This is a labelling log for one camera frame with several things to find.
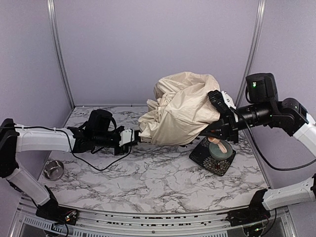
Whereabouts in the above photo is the beige folding umbrella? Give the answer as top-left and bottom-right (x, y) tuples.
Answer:
(138, 72), (220, 146)

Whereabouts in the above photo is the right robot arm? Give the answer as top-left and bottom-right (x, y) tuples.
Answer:
(200, 73), (316, 226)

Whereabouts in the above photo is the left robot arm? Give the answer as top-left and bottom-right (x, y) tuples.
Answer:
(0, 109), (140, 225)

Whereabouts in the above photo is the pale green ceramic bowl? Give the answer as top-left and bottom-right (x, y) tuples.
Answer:
(208, 141), (233, 160)

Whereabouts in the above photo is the black floral square plate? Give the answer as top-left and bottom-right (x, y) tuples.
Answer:
(189, 137), (236, 176)

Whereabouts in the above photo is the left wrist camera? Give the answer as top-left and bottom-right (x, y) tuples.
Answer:
(119, 129), (135, 147)

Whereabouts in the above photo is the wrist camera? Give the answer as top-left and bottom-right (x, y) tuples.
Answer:
(119, 129), (135, 147)
(207, 90), (236, 115)

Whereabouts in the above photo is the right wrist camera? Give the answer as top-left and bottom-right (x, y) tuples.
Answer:
(207, 90), (236, 115)

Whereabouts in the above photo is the right aluminium frame post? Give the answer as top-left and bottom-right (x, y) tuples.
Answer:
(235, 0), (266, 107)

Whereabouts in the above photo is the aluminium frame post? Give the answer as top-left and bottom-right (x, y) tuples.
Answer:
(235, 0), (266, 107)
(46, 0), (75, 110)

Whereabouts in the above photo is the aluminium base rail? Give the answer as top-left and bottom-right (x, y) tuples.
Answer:
(8, 197), (297, 237)

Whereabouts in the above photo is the left aluminium frame post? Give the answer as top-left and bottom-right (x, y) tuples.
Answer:
(46, 0), (75, 110)

